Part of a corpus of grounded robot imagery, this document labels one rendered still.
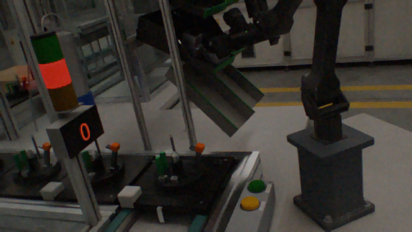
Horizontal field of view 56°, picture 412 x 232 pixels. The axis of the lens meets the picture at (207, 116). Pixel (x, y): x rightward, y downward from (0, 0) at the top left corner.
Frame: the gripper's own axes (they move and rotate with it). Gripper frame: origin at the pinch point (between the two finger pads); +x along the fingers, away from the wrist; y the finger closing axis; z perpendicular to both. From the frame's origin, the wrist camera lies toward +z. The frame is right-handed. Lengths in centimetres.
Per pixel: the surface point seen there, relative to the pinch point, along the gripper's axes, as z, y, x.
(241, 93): -19.4, -17.0, 10.1
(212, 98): -15.4, -0.3, 9.9
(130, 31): 18, -41, 75
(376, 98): -112, -275, 41
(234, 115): -22.9, -2.3, 5.5
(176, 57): 1.3, 11.3, 7.7
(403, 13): -54, -375, 19
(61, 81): 6, 51, 4
